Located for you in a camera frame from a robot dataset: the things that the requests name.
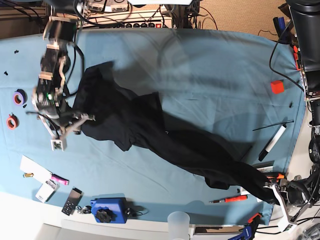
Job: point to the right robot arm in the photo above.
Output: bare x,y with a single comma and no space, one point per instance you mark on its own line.
49,97

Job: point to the black t-shirt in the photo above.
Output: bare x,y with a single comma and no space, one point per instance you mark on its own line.
128,119

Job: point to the blue plastic box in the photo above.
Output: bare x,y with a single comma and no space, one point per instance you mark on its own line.
110,210

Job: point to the orange utility knife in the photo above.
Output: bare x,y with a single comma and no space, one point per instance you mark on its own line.
275,176

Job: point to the pink marker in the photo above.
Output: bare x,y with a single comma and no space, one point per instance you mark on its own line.
59,179

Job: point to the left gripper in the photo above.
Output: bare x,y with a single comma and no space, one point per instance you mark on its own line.
298,193

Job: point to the brass battery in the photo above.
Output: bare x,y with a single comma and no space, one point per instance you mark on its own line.
28,175

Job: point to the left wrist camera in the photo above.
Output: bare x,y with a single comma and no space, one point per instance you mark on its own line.
285,225

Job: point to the black remote control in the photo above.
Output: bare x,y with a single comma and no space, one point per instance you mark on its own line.
72,201

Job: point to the power strip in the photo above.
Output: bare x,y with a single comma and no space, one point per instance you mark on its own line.
167,23

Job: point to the white paper sheet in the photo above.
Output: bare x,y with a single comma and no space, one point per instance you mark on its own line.
29,166

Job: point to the white card box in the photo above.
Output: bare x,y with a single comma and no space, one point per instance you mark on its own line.
46,190

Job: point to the blue table cloth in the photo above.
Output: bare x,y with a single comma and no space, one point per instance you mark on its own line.
214,81

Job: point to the red cube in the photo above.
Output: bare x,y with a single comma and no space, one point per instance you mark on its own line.
277,86

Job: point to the black cable tie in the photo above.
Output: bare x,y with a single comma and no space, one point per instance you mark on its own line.
274,124

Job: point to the orange black tool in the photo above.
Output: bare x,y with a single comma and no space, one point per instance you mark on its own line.
297,57

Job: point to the purple tape roll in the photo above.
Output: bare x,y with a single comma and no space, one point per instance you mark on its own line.
19,97

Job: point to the frosted plastic cup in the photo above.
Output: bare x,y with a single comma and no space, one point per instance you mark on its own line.
178,226

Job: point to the orange screwdriver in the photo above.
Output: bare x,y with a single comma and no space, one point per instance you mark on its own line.
230,199

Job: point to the red tape roll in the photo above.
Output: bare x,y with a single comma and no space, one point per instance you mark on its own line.
12,122

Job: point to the white marker pen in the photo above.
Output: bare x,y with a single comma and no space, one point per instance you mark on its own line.
271,143

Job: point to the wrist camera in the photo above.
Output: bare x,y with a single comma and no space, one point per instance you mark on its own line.
58,144
285,225

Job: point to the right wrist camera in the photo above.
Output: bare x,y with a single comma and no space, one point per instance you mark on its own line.
58,144

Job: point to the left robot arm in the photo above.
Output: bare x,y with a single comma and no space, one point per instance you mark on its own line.
305,17

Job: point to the blue orange clamp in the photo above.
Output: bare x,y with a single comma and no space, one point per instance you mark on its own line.
248,232

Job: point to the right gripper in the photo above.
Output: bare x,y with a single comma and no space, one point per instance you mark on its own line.
69,122

